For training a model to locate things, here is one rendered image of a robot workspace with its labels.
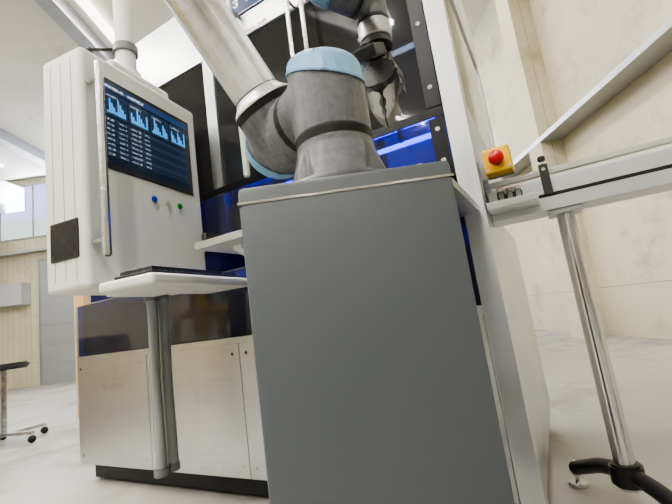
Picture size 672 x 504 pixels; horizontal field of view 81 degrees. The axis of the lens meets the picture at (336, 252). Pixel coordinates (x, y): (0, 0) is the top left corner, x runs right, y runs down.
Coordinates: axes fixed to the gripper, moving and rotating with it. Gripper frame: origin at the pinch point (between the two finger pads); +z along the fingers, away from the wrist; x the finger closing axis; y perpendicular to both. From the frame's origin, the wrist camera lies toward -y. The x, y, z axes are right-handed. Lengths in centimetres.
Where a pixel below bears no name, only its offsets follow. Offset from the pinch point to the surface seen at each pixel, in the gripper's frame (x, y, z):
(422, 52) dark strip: -3, 39, -37
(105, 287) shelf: 80, -15, 24
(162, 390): 104, 18, 57
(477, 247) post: -7.8, 38.1, 26.6
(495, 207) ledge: -14.5, 38.1, 16.6
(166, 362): 102, 19, 48
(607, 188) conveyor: -42, 49, 16
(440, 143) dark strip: -3.2, 38.1, -6.4
